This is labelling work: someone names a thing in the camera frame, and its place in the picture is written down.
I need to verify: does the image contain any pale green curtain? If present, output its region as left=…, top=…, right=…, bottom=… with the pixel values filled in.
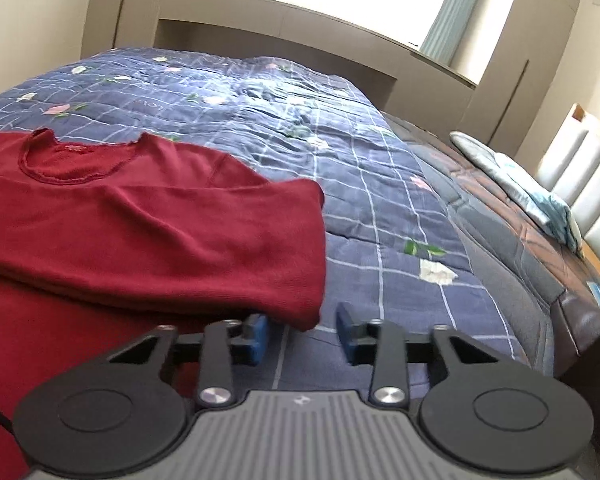
left=420, top=0, right=497, bottom=66

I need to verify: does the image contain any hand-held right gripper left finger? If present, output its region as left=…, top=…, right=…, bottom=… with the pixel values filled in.
left=107, top=312, right=271, bottom=409

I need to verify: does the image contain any blue plaid floral quilt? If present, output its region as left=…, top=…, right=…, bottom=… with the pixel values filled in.
left=0, top=47, right=541, bottom=396

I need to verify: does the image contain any light blue patterned pillow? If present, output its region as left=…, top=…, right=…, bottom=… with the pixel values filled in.
left=450, top=131, right=587, bottom=253

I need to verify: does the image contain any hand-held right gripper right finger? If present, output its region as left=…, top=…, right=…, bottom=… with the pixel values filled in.
left=335, top=302, right=505, bottom=409

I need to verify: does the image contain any red sweater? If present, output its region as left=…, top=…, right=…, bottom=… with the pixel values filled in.
left=0, top=129, right=327, bottom=480

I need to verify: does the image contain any grey padded headboard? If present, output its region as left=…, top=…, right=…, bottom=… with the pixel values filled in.
left=534, top=102, right=600, bottom=281

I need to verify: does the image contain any beige wardrobe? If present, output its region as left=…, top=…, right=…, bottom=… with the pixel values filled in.
left=459, top=0, right=589, bottom=159
left=80, top=0, right=172, bottom=59

